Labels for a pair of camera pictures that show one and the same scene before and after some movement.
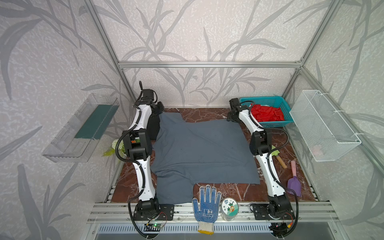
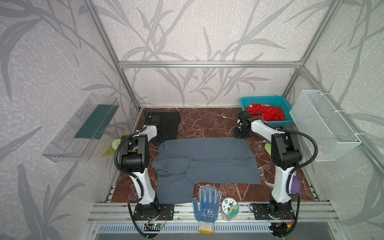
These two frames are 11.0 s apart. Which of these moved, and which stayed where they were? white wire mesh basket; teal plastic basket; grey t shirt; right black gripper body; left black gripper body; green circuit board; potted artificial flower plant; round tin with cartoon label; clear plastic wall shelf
Moved: left black gripper body; grey t shirt; right black gripper body
Stayed: green circuit board; white wire mesh basket; teal plastic basket; clear plastic wall shelf; round tin with cartoon label; potted artificial flower plant
